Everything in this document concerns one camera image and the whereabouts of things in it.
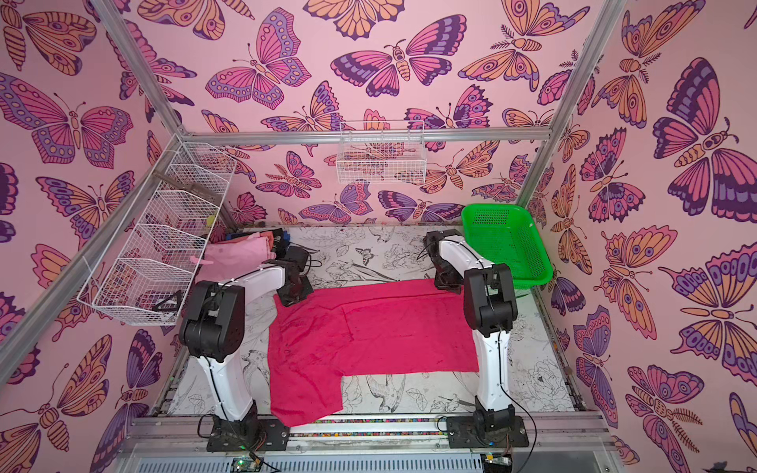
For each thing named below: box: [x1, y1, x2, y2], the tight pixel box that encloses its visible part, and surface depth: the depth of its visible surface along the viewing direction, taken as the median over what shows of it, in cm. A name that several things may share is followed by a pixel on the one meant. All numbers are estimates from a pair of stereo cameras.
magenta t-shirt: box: [268, 279, 480, 427], surface depth 91 cm
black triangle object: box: [151, 289, 183, 312], surface depth 78 cm
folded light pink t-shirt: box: [189, 231, 277, 283], surface depth 103 cm
